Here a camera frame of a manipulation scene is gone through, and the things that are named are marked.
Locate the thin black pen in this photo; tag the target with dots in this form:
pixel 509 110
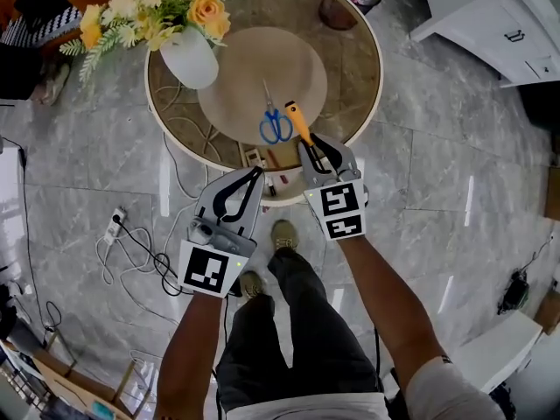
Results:
pixel 271 186

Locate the round glass-top table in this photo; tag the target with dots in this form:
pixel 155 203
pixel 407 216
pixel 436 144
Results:
pixel 350 81

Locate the yellow and white flower bouquet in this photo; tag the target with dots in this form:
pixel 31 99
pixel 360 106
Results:
pixel 144 11

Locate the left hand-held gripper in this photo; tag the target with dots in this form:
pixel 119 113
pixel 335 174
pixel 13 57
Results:
pixel 205 269

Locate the red pen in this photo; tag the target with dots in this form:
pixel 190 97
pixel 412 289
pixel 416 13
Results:
pixel 274 158

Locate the black and green device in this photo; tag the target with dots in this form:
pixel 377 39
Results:
pixel 516 291

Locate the wooden chair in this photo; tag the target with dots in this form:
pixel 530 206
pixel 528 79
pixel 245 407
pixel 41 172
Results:
pixel 79 379

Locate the large cardboard box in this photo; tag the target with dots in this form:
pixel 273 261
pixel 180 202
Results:
pixel 553 195

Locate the person's olive shoe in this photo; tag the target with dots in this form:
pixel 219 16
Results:
pixel 284 234
pixel 251 284

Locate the white remote control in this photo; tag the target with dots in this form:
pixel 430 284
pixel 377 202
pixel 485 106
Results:
pixel 255 156

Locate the black white striped blanket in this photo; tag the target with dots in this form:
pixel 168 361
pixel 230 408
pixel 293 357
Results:
pixel 39 29

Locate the white bench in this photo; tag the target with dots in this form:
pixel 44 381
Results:
pixel 494 352

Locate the person's light grey shirt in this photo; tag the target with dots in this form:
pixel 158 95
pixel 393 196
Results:
pixel 450 392

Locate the white vanity cabinet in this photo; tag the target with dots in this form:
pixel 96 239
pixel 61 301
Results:
pixel 481 20

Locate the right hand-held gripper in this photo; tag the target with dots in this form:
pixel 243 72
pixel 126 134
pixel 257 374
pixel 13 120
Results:
pixel 341 204

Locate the person's dark trousers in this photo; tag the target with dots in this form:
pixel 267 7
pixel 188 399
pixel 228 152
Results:
pixel 306 344

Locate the person's right forearm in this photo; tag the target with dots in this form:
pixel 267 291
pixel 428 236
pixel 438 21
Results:
pixel 385 304

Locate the brown translucent cup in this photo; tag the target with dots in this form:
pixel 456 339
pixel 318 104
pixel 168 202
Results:
pixel 338 13

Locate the person's left forearm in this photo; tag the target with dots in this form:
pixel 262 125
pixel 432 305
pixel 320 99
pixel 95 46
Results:
pixel 188 357

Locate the person's left olive shoe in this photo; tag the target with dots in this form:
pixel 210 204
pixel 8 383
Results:
pixel 251 284

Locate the white ceramic vase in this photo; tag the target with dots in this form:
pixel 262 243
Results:
pixel 190 61

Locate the small turquoise object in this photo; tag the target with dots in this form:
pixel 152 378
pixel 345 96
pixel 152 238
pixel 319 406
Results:
pixel 102 409

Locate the dark green bin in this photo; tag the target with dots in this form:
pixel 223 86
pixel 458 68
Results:
pixel 542 107

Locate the table drawer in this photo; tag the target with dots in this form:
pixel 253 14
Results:
pixel 286 198

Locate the person's right olive shoe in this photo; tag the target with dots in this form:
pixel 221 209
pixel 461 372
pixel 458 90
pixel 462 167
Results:
pixel 284 234

